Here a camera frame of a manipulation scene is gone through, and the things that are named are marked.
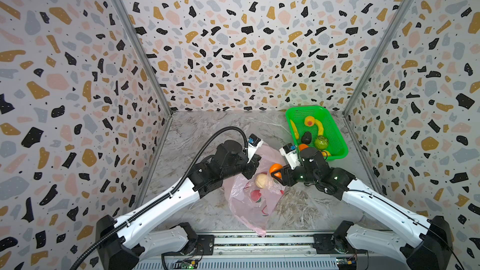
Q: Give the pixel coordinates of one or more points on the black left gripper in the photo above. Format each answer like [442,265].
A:
[252,165]

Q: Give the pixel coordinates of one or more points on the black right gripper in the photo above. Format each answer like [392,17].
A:
[287,175]

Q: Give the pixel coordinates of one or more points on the beige round fruit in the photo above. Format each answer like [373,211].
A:
[261,181]

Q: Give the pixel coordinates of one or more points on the orange fruit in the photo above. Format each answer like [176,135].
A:
[302,147]
[275,171]

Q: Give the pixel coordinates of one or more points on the pink plastic bag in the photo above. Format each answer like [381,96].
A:
[249,204]

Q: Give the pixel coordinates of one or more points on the dark avocado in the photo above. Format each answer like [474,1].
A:
[306,138]

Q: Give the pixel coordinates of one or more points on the green fruit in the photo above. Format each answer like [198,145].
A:
[321,143]

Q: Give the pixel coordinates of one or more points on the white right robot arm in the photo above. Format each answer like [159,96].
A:
[417,241]

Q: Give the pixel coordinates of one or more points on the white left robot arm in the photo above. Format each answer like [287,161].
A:
[126,240]

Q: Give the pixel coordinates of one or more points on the green plastic basket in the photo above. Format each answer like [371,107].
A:
[337,145]

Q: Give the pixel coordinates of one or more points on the yellow banana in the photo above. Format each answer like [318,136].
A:
[320,128]

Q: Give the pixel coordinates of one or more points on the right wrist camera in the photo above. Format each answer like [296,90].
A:
[289,152]

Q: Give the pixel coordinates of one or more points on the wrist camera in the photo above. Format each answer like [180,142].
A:
[253,144]
[289,152]

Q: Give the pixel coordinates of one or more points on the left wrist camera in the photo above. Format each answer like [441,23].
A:
[253,144]

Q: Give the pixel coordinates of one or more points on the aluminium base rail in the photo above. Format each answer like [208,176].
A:
[279,250]

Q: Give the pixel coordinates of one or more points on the aluminium corner post left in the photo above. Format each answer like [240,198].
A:
[137,46]

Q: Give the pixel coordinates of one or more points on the aluminium corner post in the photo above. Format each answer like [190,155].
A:
[377,54]
[137,46]

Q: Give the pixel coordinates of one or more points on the aluminium corner post right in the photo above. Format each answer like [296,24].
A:
[377,54]

